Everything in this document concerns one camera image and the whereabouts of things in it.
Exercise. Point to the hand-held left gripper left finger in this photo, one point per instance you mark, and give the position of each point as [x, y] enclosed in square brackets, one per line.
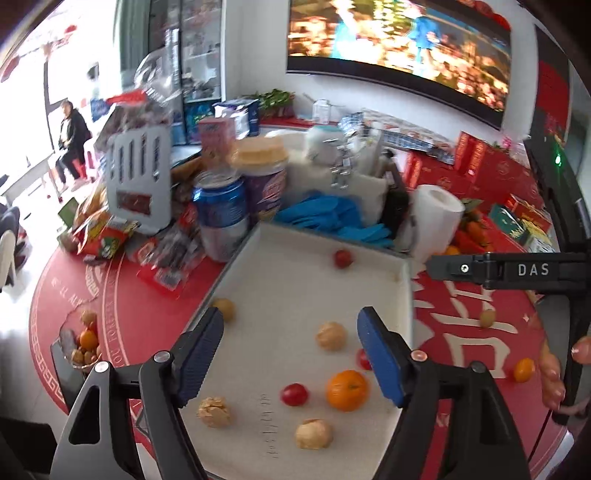
[201, 360]

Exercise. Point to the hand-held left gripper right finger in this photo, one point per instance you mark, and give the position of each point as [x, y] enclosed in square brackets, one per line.
[381, 364]

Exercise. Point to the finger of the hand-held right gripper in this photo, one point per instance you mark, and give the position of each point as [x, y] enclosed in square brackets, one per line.
[489, 271]

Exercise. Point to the red tomato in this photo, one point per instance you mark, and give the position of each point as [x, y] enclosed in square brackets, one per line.
[363, 359]
[294, 394]
[343, 258]

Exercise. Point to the orange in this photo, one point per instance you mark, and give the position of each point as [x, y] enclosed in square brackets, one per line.
[347, 390]

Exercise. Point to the walnut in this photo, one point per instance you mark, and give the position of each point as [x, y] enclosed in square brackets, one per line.
[225, 309]
[314, 434]
[214, 411]
[331, 335]

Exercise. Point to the white rectangular tray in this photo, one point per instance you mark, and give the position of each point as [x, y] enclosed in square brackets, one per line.
[286, 295]

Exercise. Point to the person's right hand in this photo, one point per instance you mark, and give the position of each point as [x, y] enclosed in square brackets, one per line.
[551, 378]

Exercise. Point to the red plastic basket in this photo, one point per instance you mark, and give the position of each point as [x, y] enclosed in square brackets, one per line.
[461, 242]

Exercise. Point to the red box with gold print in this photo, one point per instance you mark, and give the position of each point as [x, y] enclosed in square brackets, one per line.
[528, 212]

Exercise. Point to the kiwi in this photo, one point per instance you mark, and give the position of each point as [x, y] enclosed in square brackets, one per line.
[488, 317]

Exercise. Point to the white paper roll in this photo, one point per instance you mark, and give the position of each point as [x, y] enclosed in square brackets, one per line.
[436, 217]

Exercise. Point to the red gift box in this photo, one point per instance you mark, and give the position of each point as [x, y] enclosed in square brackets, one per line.
[503, 173]
[431, 177]
[468, 154]

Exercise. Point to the small tangerine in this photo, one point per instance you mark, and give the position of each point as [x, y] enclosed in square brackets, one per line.
[524, 369]

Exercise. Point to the dark red snack packets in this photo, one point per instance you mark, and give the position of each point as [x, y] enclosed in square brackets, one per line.
[168, 261]

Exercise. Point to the black pouch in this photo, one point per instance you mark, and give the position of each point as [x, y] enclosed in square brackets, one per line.
[395, 207]

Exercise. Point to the glass bowl of fruit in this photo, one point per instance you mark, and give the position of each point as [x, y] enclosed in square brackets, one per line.
[83, 344]

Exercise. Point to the blue drink can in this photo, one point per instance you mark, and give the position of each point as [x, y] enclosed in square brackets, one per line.
[220, 221]

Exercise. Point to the red and green snack packet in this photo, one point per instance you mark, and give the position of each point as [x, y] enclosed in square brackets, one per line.
[104, 235]

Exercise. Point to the blue gloves pile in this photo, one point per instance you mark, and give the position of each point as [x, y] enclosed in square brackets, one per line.
[323, 214]

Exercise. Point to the blue plaid cloth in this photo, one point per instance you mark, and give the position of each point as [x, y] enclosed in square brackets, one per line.
[401, 136]

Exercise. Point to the purple jar with yellow lid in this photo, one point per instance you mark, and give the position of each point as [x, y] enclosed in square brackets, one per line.
[263, 184]

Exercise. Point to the white plastic chair back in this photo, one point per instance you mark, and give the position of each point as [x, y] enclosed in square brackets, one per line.
[138, 184]

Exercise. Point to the orange snack bag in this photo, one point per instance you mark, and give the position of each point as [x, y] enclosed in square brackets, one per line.
[90, 203]

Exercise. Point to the white ceramic jar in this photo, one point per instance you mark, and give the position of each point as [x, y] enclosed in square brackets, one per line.
[323, 143]

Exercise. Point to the pink carton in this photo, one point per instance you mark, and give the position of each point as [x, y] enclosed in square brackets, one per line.
[216, 141]

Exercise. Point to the clear plastic jug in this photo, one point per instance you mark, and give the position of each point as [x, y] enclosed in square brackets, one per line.
[323, 110]

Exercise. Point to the blue and white packet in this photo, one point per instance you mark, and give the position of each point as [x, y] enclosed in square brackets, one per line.
[240, 117]

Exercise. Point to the clear plastic bag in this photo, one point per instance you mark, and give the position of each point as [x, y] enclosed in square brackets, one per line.
[147, 92]

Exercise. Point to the glass display cabinet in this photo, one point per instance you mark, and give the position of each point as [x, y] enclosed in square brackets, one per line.
[198, 46]

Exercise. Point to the red wall decoration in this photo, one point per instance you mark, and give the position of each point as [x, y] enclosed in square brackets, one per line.
[551, 83]

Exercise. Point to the wall television screen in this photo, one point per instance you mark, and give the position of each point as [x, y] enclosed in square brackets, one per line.
[401, 50]

